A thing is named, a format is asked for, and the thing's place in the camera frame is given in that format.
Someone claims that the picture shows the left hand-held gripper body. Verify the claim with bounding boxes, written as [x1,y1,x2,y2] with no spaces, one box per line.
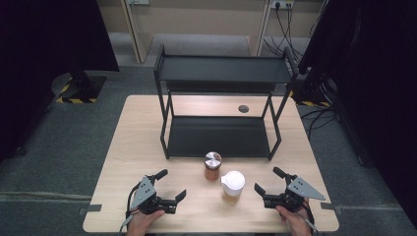
[129,175,179,216]

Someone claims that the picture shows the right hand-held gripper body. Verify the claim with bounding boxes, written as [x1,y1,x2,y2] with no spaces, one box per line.
[263,176,327,213]

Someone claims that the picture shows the white cup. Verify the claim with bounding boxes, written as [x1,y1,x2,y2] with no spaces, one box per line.
[219,169,247,206]

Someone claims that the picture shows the silver lid red sauce jar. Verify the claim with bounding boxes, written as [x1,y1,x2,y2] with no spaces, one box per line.
[204,150,223,182]

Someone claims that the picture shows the black metal two-tier shelf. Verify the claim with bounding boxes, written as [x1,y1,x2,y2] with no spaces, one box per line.
[152,43,300,162]

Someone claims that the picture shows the person's right hand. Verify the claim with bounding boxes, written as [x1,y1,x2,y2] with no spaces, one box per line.
[274,199,313,236]

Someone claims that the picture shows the person's left hand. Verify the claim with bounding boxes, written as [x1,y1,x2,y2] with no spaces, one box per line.
[125,208,166,236]

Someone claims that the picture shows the grey tape strip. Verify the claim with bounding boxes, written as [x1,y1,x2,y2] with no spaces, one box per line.
[78,204,103,216]
[320,202,342,211]

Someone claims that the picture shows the stand base with hazard tape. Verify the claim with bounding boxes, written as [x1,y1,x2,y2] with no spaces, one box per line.
[50,70,108,105]
[287,74,332,108]

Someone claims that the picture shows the black curtain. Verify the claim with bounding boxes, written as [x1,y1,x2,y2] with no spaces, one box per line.
[297,0,417,228]
[0,0,121,162]

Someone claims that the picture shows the left hand-held gripper cable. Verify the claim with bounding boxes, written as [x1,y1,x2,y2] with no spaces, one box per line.
[118,182,143,234]

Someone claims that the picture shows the hand-held gripper cable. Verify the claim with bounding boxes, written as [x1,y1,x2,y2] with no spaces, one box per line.
[118,182,143,234]
[296,200,321,236]

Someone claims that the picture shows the right hand-held gripper cable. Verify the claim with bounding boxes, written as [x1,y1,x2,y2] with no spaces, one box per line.
[296,200,321,236]

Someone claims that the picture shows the black floor cables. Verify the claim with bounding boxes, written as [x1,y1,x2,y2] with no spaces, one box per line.
[299,103,339,141]

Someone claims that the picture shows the black cables from socket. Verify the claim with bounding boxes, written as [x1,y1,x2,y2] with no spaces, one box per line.
[263,3,303,63]

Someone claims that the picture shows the beige frame post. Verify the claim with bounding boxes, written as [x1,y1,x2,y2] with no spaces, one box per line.
[248,0,273,57]
[119,0,149,65]

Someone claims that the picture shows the white wall power socket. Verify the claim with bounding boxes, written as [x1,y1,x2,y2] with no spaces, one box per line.
[269,0,295,10]

